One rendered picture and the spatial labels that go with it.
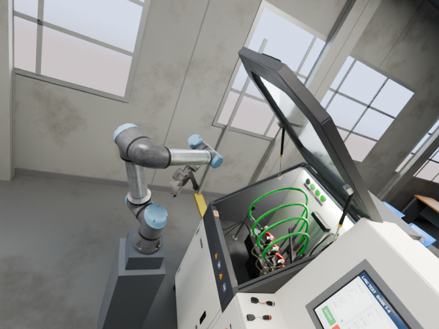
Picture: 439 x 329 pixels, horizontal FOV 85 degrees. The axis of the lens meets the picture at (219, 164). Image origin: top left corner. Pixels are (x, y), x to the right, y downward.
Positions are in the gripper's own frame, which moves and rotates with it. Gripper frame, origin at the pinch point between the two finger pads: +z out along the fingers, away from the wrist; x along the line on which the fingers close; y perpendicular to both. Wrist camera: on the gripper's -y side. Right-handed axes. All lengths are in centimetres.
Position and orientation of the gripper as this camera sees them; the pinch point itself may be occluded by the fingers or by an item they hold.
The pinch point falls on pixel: (172, 196)
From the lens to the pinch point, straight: 135.5
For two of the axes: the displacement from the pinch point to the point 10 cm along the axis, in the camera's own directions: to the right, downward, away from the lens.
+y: -8.0, -5.9, 0.7
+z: -5.9, 7.7, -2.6
